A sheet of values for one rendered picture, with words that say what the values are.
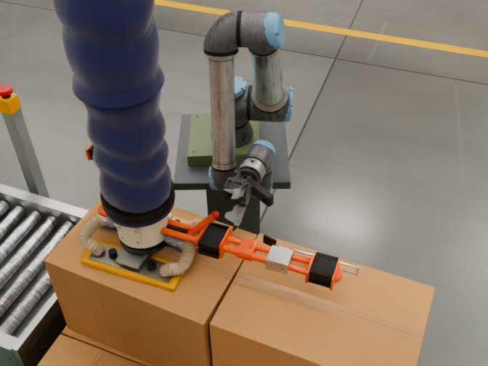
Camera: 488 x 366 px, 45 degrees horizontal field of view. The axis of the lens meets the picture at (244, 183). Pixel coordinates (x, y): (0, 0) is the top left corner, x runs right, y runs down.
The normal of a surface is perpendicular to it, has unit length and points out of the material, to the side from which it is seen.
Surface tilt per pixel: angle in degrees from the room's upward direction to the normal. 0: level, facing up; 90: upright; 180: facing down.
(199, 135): 1
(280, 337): 0
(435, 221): 0
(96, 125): 75
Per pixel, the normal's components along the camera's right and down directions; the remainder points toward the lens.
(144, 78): 0.73, 0.59
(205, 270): 0.00, -0.73
